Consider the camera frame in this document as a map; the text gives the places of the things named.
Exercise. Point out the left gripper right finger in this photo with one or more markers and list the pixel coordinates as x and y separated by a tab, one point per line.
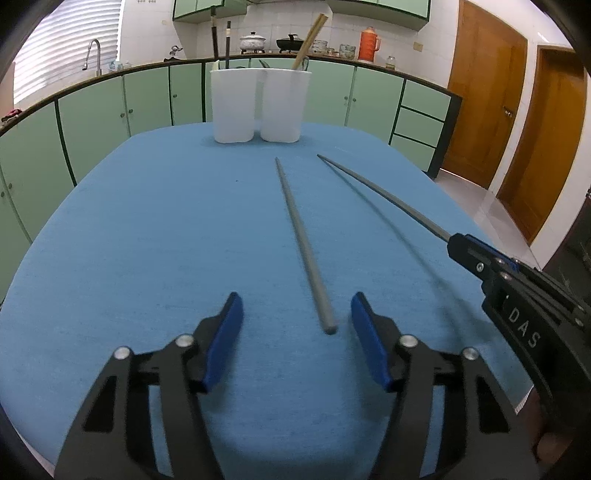
450	417

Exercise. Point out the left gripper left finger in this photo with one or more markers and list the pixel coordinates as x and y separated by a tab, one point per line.
141	419

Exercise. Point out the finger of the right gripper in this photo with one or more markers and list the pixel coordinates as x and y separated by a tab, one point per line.
460	250
491	252

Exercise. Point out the grey metal chopstick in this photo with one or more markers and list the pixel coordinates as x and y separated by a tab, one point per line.
427	223
318	291

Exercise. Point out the black chopstick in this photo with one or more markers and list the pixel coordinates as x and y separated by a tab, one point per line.
227	45
214	39

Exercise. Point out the green lower kitchen cabinets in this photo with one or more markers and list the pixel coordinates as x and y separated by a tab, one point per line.
52	146

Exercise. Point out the person's right hand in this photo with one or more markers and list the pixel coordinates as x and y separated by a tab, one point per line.
549	446

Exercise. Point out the wooden door right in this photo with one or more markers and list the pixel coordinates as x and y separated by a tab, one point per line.
549	141

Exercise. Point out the wooden door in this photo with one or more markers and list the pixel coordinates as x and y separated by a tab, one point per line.
488	73
549	141

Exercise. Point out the blue table mat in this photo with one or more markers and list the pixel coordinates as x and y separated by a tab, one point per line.
159	233

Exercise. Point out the wooden door left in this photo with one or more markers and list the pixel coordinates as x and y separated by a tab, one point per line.
488	73

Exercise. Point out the small glass oil bottle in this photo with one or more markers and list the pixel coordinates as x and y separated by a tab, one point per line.
391	63

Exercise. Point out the orange thermos flask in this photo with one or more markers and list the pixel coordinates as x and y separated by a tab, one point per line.
370	44

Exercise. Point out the glass jars on counter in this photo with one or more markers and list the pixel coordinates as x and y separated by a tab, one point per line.
344	51

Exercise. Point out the white twin utensil holder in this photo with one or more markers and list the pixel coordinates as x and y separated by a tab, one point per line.
268	102

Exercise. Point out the black wok with lid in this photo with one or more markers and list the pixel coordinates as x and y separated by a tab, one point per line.
290	44

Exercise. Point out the white lidded pot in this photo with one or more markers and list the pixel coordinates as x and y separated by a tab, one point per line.
253	43

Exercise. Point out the pink cloth on counter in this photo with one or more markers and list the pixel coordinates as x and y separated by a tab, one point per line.
8	117

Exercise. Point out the white window blinds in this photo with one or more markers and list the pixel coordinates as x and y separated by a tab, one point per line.
79	39

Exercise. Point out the green upper wall cabinets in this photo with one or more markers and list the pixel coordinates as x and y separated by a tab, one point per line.
412	15

